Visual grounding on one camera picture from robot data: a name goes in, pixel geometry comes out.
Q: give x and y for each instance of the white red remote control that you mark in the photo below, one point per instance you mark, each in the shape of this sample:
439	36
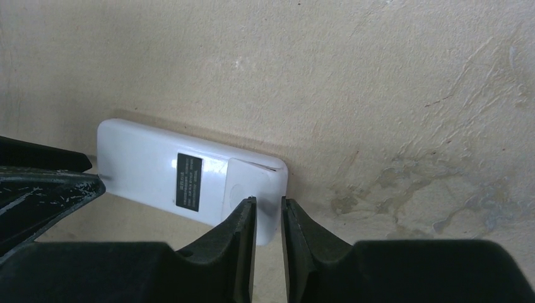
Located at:
173	172

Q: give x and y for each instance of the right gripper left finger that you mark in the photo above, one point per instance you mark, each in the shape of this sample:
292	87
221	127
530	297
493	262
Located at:
217	267

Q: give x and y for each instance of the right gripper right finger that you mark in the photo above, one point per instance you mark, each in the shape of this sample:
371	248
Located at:
321	267

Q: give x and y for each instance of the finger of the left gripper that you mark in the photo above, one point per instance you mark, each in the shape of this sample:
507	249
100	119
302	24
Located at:
16	153
33	200

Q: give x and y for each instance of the white battery cover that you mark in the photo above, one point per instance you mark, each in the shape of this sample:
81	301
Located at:
268	186

